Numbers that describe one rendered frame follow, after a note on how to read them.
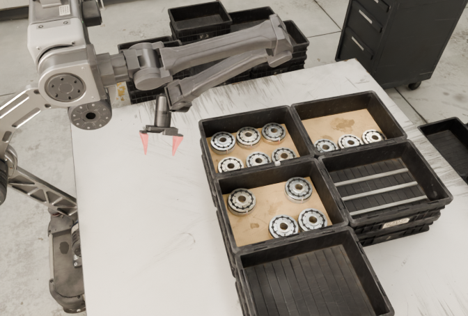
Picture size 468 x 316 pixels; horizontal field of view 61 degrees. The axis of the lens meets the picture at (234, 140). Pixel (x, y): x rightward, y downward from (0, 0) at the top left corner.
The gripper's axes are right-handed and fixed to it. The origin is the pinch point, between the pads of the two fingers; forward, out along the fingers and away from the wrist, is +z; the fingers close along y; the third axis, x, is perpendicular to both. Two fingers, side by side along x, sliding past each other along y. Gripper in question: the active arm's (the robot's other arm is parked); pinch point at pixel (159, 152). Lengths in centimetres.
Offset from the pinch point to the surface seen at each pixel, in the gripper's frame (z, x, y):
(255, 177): 6.9, -5.3, 35.8
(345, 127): -14, 5, 83
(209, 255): 37.3, -2.7, 21.6
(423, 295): 39, -43, 87
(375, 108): -24, 2, 95
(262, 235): 24.9, -16.9, 34.9
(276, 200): 14.5, -8.7, 43.7
